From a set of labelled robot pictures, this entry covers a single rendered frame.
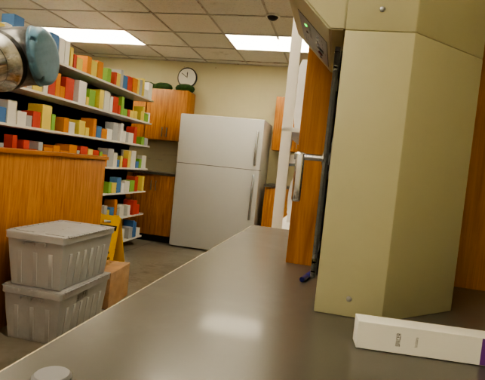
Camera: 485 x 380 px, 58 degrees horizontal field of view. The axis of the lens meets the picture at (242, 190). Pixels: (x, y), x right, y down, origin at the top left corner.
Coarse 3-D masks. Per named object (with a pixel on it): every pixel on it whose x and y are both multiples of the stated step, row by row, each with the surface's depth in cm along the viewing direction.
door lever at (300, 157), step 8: (296, 152) 79; (296, 160) 79; (304, 160) 79; (312, 160) 79; (320, 160) 78; (296, 168) 79; (296, 176) 79; (296, 184) 79; (296, 192) 79; (296, 200) 79
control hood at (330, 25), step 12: (300, 0) 76; (312, 0) 73; (324, 0) 73; (336, 0) 72; (312, 12) 75; (324, 12) 73; (336, 12) 72; (300, 24) 93; (312, 24) 82; (324, 24) 73; (336, 24) 73; (300, 36) 105; (324, 36) 80; (336, 36) 76
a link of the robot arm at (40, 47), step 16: (0, 32) 82; (16, 32) 85; (32, 32) 85; (48, 32) 90; (0, 48) 81; (16, 48) 83; (32, 48) 84; (48, 48) 90; (0, 64) 80; (16, 64) 83; (32, 64) 85; (48, 64) 90; (0, 80) 82; (16, 80) 85; (32, 80) 88; (48, 80) 90
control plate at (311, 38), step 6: (300, 12) 83; (300, 18) 88; (306, 24) 87; (312, 30) 86; (306, 36) 97; (312, 36) 90; (318, 36) 85; (312, 42) 96; (318, 42) 89; (324, 42) 84; (312, 48) 101; (324, 48) 88; (318, 54) 100; (324, 54) 93; (324, 60) 99
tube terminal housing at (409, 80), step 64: (384, 0) 71; (448, 0) 74; (384, 64) 71; (448, 64) 75; (384, 128) 71; (448, 128) 77; (384, 192) 72; (448, 192) 79; (320, 256) 74; (384, 256) 72; (448, 256) 81
